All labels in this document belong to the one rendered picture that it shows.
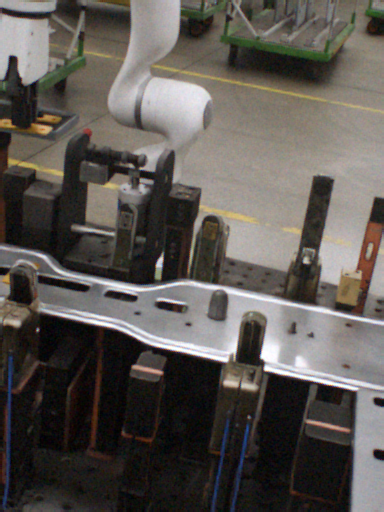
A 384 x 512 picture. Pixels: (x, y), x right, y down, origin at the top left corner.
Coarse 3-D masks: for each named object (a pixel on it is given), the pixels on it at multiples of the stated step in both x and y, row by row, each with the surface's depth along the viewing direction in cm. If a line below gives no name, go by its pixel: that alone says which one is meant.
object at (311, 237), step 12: (312, 180) 136; (324, 180) 133; (312, 192) 136; (324, 192) 133; (312, 204) 138; (324, 204) 137; (312, 216) 138; (324, 216) 137; (312, 228) 139; (324, 228) 138; (300, 240) 139; (312, 240) 139; (300, 252) 139; (312, 264) 140
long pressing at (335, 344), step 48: (0, 288) 132; (48, 288) 134; (96, 288) 136; (144, 288) 137; (192, 288) 140; (144, 336) 125; (192, 336) 126; (288, 336) 130; (336, 336) 131; (336, 384) 120
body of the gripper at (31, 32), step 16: (16, 16) 117; (32, 16) 118; (48, 16) 119; (0, 32) 118; (16, 32) 117; (32, 32) 118; (48, 32) 125; (0, 48) 119; (16, 48) 118; (32, 48) 119; (48, 48) 126; (0, 64) 119; (32, 64) 121; (0, 80) 121; (32, 80) 122
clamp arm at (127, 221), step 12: (132, 204) 144; (120, 216) 143; (132, 216) 143; (120, 228) 144; (132, 228) 144; (120, 240) 145; (132, 240) 144; (120, 252) 145; (132, 252) 146; (120, 264) 146
